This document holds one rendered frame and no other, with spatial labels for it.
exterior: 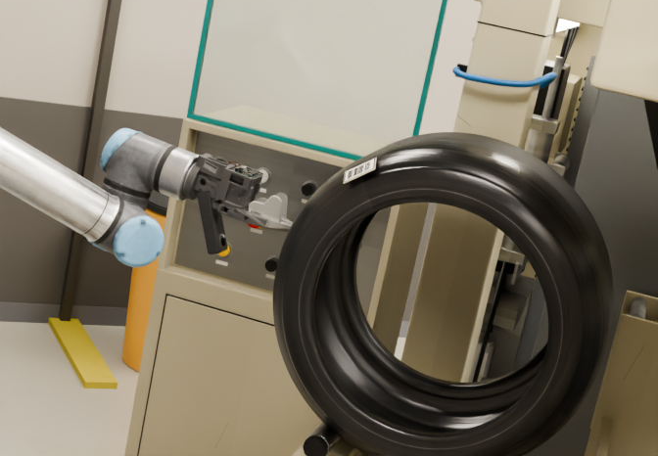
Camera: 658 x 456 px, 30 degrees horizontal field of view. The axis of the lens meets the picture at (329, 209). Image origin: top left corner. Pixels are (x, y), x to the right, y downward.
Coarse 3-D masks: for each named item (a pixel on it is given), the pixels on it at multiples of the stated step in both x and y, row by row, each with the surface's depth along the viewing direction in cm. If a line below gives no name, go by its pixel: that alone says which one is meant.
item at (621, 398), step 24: (624, 312) 243; (648, 312) 242; (624, 336) 225; (648, 336) 224; (624, 360) 226; (648, 360) 225; (624, 384) 227; (648, 384) 226; (600, 408) 229; (624, 408) 228; (648, 408) 226; (624, 432) 228; (648, 432) 227
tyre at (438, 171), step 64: (320, 192) 209; (384, 192) 202; (448, 192) 199; (512, 192) 197; (576, 192) 216; (320, 256) 206; (576, 256) 197; (320, 320) 234; (576, 320) 197; (320, 384) 210; (384, 384) 236; (448, 384) 234; (512, 384) 230; (576, 384) 200; (384, 448) 210; (448, 448) 206; (512, 448) 204
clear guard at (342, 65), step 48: (240, 0) 282; (288, 0) 279; (336, 0) 276; (384, 0) 273; (432, 0) 270; (240, 48) 284; (288, 48) 281; (336, 48) 278; (384, 48) 275; (432, 48) 271; (192, 96) 289; (240, 96) 286; (288, 96) 283; (336, 96) 280; (384, 96) 276; (336, 144) 281; (384, 144) 278
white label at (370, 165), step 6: (366, 162) 205; (372, 162) 204; (354, 168) 205; (360, 168) 204; (366, 168) 203; (372, 168) 202; (348, 174) 205; (354, 174) 204; (360, 174) 202; (348, 180) 203
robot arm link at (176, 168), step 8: (176, 152) 222; (184, 152) 222; (168, 160) 220; (176, 160) 220; (184, 160) 220; (192, 160) 221; (168, 168) 220; (176, 168) 220; (184, 168) 220; (160, 176) 220; (168, 176) 220; (176, 176) 220; (184, 176) 220; (160, 184) 221; (168, 184) 220; (176, 184) 220; (184, 184) 221; (160, 192) 224; (168, 192) 222; (176, 192) 221
